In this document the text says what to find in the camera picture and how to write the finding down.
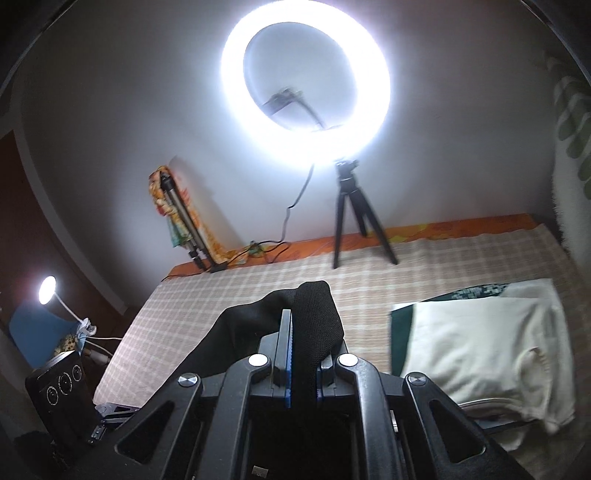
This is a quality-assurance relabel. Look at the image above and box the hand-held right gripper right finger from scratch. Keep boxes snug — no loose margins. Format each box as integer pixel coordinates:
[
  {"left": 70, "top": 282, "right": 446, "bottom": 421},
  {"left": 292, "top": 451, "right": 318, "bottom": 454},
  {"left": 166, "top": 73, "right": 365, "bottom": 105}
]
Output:
[{"left": 316, "top": 340, "right": 532, "bottom": 480}]

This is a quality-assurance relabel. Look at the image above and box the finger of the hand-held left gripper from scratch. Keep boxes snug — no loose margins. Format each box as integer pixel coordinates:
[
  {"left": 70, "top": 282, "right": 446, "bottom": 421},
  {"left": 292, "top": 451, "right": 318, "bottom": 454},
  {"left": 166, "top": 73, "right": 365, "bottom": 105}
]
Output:
[{"left": 89, "top": 402, "right": 140, "bottom": 440}]

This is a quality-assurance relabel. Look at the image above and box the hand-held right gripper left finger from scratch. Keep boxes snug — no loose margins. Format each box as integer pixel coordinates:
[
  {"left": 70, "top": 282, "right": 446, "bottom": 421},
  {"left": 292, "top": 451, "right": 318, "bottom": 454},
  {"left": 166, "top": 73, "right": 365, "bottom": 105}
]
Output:
[{"left": 90, "top": 308, "right": 294, "bottom": 480}]

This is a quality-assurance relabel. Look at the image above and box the black garment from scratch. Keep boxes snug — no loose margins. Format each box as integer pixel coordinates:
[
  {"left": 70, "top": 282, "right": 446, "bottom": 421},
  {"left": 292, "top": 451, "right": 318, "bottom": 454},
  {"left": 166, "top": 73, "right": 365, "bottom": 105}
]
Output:
[{"left": 185, "top": 279, "right": 348, "bottom": 408}]

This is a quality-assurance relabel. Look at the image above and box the blue chair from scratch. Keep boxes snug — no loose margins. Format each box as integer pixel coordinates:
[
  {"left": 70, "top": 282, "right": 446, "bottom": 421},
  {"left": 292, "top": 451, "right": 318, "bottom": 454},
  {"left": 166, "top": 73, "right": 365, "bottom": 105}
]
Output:
[{"left": 8, "top": 304, "right": 78, "bottom": 371}]

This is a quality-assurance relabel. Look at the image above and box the checked beige blanket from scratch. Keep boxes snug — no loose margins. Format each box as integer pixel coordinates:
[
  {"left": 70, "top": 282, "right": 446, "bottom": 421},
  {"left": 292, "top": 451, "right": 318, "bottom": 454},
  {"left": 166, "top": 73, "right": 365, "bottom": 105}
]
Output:
[{"left": 93, "top": 225, "right": 591, "bottom": 480}]

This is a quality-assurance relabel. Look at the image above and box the white desk lamp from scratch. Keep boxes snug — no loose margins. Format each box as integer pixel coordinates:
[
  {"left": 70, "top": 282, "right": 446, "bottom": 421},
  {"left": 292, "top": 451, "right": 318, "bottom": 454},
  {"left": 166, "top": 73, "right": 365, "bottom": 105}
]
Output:
[{"left": 36, "top": 275, "right": 99, "bottom": 342}]

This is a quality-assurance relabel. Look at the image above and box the colourful printed cloth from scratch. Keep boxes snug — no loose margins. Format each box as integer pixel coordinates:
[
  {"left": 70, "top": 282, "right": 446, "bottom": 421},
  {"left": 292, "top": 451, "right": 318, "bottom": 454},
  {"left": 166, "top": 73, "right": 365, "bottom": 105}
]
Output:
[{"left": 148, "top": 164, "right": 232, "bottom": 265}]

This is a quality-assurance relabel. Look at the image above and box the cream and green folded garment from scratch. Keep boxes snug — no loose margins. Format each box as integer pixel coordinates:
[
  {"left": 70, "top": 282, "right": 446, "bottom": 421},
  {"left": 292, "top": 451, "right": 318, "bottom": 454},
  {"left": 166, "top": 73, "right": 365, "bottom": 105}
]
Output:
[{"left": 390, "top": 278, "right": 576, "bottom": 438}]

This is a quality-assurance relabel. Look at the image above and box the folded metal tripod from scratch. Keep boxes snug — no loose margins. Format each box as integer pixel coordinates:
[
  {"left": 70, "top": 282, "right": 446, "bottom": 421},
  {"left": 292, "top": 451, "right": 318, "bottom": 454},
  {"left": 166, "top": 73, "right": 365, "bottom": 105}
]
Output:
[{"left": 159, "top": 170, "right": 228, "bottom": 274}]

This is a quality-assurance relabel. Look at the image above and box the black tripod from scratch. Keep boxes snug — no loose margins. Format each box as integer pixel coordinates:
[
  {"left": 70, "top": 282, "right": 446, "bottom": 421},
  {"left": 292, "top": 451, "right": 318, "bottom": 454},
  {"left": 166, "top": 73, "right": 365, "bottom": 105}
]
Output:
[{"left": 331, "top": 158, "right": 399, "bottom": 270}]

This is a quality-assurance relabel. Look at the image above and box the white leaf-patterned blanket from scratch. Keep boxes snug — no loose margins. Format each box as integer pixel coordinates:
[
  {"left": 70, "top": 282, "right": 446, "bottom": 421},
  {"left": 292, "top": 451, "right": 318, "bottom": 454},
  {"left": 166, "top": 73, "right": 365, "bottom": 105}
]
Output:
[{"left": 549, "top": 46, "right": 591, "bottom": 260}]

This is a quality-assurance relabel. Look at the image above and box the white cable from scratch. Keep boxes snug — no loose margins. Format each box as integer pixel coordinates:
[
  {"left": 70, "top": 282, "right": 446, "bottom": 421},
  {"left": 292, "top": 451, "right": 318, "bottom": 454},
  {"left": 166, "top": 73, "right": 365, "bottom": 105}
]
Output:
[{"left": 79, "top": 337, "right": 123, "bottom": 366}]

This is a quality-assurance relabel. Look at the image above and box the thin black ring light cable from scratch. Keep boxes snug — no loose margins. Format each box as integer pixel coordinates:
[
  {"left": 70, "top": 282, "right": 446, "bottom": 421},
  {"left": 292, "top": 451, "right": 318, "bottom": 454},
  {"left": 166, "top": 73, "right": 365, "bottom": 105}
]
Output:
[{"left": 228, "top": 161, "right": 318, "bottom": 265}]

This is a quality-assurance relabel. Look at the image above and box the white ring light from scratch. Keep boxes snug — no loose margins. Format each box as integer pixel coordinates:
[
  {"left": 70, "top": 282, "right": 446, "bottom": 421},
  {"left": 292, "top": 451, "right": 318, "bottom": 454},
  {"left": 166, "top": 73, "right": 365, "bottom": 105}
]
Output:
[{"left": 220, "top": 0, "right": 393, "bottom": 161}]

